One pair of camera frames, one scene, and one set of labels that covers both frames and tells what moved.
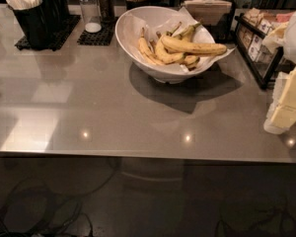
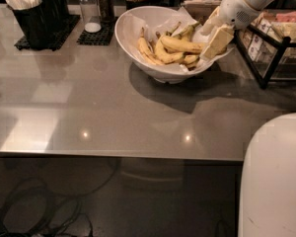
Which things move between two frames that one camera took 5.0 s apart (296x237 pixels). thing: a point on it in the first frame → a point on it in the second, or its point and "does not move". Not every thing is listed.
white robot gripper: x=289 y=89 → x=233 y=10
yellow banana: x=191 y=46 does not move
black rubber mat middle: x=101 y=38 does not move
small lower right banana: x=189 y=60 does not move
